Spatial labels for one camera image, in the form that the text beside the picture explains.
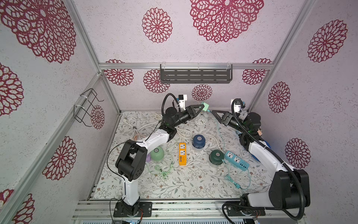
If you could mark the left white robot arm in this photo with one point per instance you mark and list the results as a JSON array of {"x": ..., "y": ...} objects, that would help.
[{"x": 132, "y": 158}]

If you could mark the orange power strip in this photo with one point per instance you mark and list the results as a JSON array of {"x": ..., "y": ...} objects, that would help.
[{"x": 182, "y": 154}]

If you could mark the pig plush toy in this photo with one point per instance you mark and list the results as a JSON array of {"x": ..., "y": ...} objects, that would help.
[{"x": 259, "y": 133}]

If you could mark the dark green meat grinder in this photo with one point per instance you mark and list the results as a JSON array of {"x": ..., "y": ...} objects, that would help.
[{"x": 216, "y": 157}]

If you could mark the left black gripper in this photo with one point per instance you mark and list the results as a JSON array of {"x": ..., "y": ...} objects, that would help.
[{"x": 191, "y": 111}]

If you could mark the light green meat grinder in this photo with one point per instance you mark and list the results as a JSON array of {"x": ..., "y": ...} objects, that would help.
[{"x": 157, "y": 155}]

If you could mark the grey wall shelf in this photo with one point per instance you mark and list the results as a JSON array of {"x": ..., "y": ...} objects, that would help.
[{"x": 196, "y": 74}]

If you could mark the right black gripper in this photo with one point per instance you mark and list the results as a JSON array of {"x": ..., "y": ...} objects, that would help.
[{"x": 223, "y": 118}]

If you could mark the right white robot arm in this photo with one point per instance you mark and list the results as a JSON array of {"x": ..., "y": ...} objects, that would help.
[{"x": 290, "y": 188}]

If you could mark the navy blue meat grinder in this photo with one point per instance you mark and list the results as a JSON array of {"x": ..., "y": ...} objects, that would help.
[{"x": 198, "y": 141}]

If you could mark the white twin-bell alarm clock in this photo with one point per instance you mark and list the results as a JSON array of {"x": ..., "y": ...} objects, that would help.
[{"x": 201, "y": 120}]

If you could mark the teal power strip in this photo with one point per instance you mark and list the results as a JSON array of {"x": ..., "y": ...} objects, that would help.
[{"x": 236, "y": 161}]

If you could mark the black wire rack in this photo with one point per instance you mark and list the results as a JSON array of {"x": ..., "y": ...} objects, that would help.
[{"x": 89, "y": 113}]

